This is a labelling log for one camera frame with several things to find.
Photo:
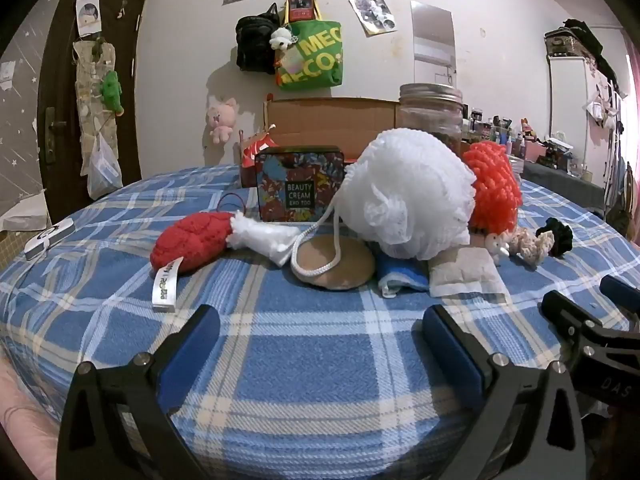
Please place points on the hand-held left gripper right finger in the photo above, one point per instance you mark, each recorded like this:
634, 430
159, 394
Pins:
450, 355

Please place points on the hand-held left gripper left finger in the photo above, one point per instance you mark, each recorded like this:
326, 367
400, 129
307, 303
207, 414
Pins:
200, 340

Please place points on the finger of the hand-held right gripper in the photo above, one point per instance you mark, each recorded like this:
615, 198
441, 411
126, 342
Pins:
575, 317
620, 290

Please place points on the cream crochet piece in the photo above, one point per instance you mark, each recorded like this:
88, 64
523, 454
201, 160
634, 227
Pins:
535, 247

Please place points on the white paper sachet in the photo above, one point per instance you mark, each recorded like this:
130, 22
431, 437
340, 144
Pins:
465, 272

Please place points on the black scrunchie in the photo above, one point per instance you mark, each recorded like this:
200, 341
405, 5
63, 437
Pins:
557, 232

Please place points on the blue towel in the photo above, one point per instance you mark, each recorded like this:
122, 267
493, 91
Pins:
400, 272

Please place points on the white cotton roll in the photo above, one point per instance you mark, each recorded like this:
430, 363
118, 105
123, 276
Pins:
260, 237

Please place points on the white mesh bath pouf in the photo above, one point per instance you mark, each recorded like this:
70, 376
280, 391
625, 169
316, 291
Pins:
410, 195

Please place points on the cardboard box red inside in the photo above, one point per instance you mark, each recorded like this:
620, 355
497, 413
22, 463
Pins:
330, 120

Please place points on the blue plaid blanket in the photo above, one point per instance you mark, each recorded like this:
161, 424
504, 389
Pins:
310, 360

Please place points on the desk with dark cloth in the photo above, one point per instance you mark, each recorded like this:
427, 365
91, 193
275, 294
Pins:
555, 180

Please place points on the pink curtain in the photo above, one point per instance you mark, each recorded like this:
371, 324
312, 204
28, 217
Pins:
634, 150

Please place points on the row of bottles and cosmetics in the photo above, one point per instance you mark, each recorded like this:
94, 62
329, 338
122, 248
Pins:
530, 140

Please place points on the white flat device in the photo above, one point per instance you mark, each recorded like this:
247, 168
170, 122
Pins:
47, 239

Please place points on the white hanging ornaments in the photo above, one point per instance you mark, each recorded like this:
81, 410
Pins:
602, 105

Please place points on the floral tin box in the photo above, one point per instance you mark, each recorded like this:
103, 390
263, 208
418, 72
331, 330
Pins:
300, 180

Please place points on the white wardrobe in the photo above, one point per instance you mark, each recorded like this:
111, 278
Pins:
567, 105

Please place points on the white plastic bag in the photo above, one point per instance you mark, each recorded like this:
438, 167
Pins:
104, 170

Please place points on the dark wooden door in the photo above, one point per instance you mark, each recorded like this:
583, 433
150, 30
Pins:
60, 175

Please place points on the white paper bag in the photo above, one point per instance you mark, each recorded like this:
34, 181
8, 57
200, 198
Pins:
22, 215

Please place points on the pink plush toy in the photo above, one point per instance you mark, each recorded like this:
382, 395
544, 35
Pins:
222, 120

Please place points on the large glass jar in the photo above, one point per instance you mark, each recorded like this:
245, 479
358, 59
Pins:
430, 115

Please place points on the black bag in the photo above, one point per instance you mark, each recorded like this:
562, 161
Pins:
590, 40

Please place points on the patterned suitcase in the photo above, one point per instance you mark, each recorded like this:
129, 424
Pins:
565, 44

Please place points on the clear hanging organizer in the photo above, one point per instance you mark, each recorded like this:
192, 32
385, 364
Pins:
90, 105

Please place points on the green plush toy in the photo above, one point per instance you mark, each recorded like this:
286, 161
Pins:
111, 90

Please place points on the black backpack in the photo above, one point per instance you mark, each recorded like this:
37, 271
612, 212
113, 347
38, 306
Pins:
255, 45

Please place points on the green tote bag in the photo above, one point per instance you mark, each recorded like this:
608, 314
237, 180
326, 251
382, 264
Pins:
310, 55

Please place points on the small white plush charm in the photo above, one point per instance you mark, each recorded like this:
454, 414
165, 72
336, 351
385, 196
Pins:
280, 37

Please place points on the photo on door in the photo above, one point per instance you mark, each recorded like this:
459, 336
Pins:
88, 15

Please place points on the red card pouch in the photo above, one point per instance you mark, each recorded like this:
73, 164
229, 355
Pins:
300, 9

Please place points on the wall mirror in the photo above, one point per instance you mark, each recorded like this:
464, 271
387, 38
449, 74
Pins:
432, 35

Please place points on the photo wall poster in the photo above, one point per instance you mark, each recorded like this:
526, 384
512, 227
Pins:
372, 12

